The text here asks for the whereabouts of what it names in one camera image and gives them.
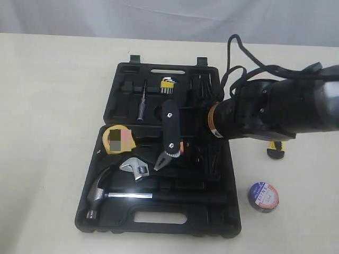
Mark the claw hammer black handle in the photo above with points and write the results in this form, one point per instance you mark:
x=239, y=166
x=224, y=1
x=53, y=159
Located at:
x=96, y=195

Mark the white backdrop curtain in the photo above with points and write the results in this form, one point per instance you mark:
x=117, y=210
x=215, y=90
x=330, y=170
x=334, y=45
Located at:
x=306, y=23

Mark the silver adjustable wrench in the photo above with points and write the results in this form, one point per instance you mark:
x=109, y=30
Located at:
x=139, y=168

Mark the yellow hex key set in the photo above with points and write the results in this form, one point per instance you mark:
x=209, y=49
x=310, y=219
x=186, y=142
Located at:
x=167, y=85

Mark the yellow utility knife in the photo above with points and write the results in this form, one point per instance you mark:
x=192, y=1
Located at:
x=275, y=150

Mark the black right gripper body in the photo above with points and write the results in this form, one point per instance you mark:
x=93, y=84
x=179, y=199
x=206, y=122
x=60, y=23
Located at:
x=221, y=120

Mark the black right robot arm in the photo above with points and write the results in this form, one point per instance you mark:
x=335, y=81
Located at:
x=276, y=110

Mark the yellow tape measure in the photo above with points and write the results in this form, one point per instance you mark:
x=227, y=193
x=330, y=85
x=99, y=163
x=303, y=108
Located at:
x=114, y=140

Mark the orange black pliers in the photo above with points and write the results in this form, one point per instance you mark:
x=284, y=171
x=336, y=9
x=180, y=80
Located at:
x=188, y=154

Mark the black plastic tool case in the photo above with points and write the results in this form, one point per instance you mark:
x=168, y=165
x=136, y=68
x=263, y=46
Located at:
x=213, y=173

